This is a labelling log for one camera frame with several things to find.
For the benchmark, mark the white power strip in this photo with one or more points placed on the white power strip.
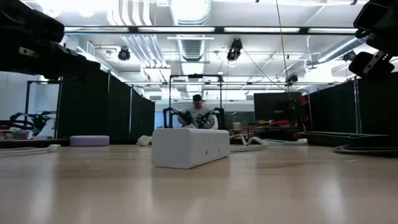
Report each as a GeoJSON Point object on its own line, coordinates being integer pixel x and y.
{"type": "Point", "coordinates": [186, 146]}

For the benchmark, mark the black power strip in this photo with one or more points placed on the black power strip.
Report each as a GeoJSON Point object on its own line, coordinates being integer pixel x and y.
{"type": "Point", "coordinates": [342, 138]}

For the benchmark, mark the black ceiling spotlight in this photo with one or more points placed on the black ceiling spotlight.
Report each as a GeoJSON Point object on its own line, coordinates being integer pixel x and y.
{"type": "Point", "coordinates": [124, 53]}
{"type": "Point", "coordinates": [234, 49]}
{"type": "Point", "coordinates": [349, 55]}
{"type": "Point", "coordinates": [292, 78]}

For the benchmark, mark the beige cup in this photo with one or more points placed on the beige cup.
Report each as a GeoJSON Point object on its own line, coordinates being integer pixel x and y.
{"type": "Point", "coordinates": [237, 125]}

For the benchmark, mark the black table frame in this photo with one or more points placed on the black table frame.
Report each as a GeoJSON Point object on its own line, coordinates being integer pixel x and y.
{"type": "Point", "coordinates": [31, 143]}

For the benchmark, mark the colourful object pile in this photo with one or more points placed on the colourful object pile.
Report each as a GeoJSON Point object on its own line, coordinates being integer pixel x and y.
{"type": "Point", "coordinates": [15, 134]}

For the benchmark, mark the black partition curtain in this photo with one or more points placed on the black partition curtain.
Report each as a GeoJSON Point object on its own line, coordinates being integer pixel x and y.
{"type": "Point", "coordinates": [93, 105]}
{"type": "Point", "coordinates": [335, 109]}

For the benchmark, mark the purple round power hub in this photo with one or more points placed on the purple round power hub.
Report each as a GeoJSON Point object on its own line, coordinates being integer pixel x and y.
{"type": "Point", "coordinates": [89, 140]}

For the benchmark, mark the black background robot arm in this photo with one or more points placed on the black background robot arm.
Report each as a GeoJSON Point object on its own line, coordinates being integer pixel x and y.
{"type": "Point", "coordinates": [34, 119]}
{"type": "Point", "coordinates": [214, 116]}
{"type": "Point", "coordinates": [171, 116]}

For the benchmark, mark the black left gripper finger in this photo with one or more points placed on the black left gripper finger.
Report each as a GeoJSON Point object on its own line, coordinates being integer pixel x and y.
{"type": "Point", "coordinates": [74, 67]}

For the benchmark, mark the black gantry frame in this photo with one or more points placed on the black gantry frame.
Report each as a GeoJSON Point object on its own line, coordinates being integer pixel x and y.
{"type": "Point", "coordinates": [196, 75]}

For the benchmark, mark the black overhead light bar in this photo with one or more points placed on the black overhead light bar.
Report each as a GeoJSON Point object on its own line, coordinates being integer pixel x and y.
{"type": "Point", "coordinates": [219, 30]}

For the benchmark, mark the person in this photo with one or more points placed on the person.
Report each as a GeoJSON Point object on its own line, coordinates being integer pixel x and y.
{"type": "Point", "coordinates": [197, 112]}

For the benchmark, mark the black monitor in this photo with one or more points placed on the black monitor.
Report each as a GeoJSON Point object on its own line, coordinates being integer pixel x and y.
{"type": "Point", "coordinates": [276, 105]}

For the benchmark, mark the black stand frame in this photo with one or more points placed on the black stand frame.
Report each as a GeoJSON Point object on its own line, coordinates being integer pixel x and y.
{"type": "Point", "coordinates": [26, 109]}

